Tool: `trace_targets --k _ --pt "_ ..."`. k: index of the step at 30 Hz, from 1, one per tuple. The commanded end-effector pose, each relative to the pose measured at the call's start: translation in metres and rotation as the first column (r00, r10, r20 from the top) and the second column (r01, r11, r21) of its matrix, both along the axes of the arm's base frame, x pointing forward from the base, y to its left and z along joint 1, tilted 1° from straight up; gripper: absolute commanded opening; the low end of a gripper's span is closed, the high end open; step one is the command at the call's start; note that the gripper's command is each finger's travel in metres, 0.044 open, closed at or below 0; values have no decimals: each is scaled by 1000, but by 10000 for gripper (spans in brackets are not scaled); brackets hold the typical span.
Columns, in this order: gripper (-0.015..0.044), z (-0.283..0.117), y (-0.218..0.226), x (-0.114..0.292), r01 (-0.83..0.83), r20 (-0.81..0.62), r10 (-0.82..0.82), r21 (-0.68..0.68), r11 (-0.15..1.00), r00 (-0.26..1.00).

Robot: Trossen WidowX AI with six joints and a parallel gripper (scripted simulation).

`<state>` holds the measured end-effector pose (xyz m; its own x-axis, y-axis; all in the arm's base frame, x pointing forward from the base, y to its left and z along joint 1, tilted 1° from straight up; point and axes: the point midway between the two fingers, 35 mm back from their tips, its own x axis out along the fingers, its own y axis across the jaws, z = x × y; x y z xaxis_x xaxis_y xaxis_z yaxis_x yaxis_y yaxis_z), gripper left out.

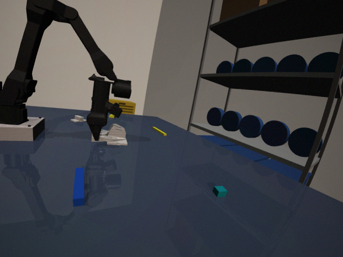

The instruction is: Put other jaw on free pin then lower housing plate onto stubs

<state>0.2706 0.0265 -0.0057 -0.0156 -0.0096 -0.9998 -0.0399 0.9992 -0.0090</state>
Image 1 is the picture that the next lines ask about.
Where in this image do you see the blue rectangular block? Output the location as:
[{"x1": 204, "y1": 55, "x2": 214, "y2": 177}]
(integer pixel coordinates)
[{"x1": 73, "y1": 168, "x2": 85, "y2": 206}]

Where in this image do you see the small teal block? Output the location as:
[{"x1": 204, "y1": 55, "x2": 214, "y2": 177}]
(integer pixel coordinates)
[{"x1": 212, "y1": 186, "x2": 227, "y2": 197}]

